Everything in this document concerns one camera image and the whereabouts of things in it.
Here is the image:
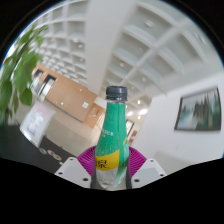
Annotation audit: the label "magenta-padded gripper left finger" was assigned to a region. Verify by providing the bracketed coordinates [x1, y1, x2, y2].
[54, 145, 99, 189]

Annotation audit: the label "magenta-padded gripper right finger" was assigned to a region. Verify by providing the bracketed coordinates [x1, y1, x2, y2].
[125, 146, 167, 189]

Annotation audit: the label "green-labelled clear drink bottle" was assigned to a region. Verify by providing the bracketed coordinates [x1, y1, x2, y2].
[94, 85, 130, 190]

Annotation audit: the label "clear acrylic sign stand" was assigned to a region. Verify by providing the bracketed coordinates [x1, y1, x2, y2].
[19, 100, 57, 148]

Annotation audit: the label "dark-framed landscape painting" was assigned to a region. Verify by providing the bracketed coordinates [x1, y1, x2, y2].
[173, 87, 223, 132]

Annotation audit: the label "green leafy potted plant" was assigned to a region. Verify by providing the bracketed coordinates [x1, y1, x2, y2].
[0, 24, 49, 126]

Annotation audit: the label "recessed ceiling lights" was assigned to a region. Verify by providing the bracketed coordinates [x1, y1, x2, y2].
[71, 19, 154, 118]

